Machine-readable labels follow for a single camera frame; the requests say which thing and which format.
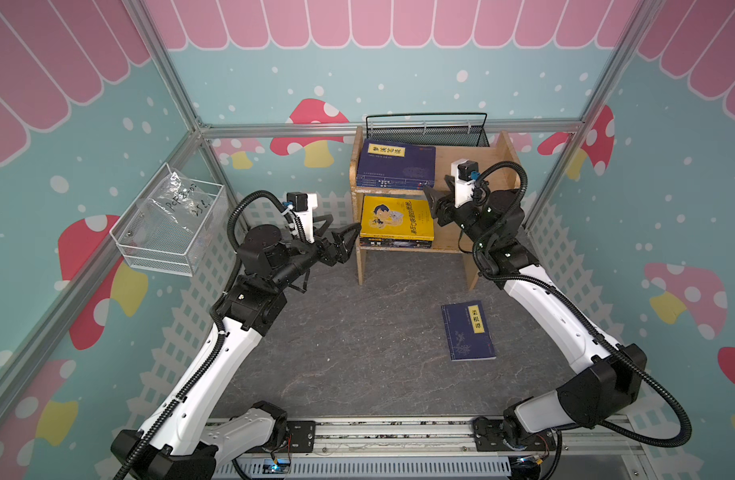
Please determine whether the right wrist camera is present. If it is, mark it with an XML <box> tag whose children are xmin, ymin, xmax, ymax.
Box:
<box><xmin>451</xmin><ymin>158</ymin><xmax>479</xmax><ymax>208</ymax></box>

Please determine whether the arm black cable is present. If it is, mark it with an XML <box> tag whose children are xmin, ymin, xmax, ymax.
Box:
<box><xmin>468</xmin><ymin>160</ymin><xmax>693</xmax><ymax>448</ymax></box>
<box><xmin>112</xmin><ymin>190</ymin><xmax>300</xmax><ymax>480</ymax></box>

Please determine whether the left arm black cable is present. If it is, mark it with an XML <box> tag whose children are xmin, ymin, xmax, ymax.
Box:
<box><xmin>112</xmin><ymin>190</ymin><xmax>300</xmax><ymax>480</ymax></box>

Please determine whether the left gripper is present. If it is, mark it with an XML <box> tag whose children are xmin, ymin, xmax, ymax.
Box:
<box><xmin>270</xmin><ymin>213</ymin><xmax>362</xmax><ymax>290</ymax></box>

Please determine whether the black wire mesh basket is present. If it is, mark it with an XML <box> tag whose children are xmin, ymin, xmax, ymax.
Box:
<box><xmin>364</xmin><ymin>112</ymin><xmax>489</xmax><ymax>147</ymax></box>

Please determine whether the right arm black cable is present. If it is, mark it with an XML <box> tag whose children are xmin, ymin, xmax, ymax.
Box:
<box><xmin>468</xmin><ymin>160</ymin><xmax>693</xmax><ymax>448</ymax></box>

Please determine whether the black deer antler book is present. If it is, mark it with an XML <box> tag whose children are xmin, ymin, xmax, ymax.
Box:
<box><xmin>360</xmin><ymin>237</ymin><xmax>433</xmax><ymax>249</ymax></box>

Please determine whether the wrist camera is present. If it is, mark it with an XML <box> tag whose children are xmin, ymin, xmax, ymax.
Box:
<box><xmin>451</xmin><ymin>158</ymin><xmax>479</xmax><ymax>208</ymax></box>
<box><xmin>284</xmin><ymin>192</ymin><xmax>319</xmax><ymax>243</ymax></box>

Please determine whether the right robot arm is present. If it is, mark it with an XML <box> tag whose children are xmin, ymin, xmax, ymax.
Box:
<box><xmin>423</xmin><ymin>187</ymin><xmax>693</xmax><ymax>450</ymax></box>

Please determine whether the clear plastic bag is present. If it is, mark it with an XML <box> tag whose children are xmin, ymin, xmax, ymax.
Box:
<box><xmin>148</xmin><ymin>170</ymin><xmax>214</xmax><ymax>234</ymax></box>

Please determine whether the white wire mesh basket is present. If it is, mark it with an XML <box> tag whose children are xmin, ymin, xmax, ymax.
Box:
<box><xmin>110</xmin><ymin>164</ymin><xmax>229</xmax><ymax>277</ymax></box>

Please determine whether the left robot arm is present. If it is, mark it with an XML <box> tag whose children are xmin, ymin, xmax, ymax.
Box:
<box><xmin>111</xmin><ymin>216</ymin><xmax>361</xmax><ymax>479</ymax></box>

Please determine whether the dark blue book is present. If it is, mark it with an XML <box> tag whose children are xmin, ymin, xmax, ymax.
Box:
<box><xmin>441</xmin><ymin>300</ymin><xmax>497</xmax><ymax>362</ymax></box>
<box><xmin>356</xmin><ymin>141</ymin><xmax>437</xmax><ymax>190</ymax></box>

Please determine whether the yellow cartoon book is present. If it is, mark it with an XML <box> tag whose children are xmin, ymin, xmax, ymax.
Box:
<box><xmin>361</xmin><ymin>196</ymin><xmax>435</xmax><ymax>243</ymax></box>

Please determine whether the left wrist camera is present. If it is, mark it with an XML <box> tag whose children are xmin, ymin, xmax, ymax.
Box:
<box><xmin>284</xmin><ymin>192</ymin><xmax>319</xmax><ymax>243</ymax></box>

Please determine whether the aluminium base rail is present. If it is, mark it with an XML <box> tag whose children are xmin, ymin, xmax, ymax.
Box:
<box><xmin>138</xmin><ymin>413</ymin><xmax>651</xmax><ymax>480</ymax></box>

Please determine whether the wooden two-tier bookshelf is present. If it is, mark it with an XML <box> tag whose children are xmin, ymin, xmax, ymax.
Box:
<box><xmin>349</xmin><ymin>126</ymin><xmax>519</xmax><ymax>291</ymax></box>

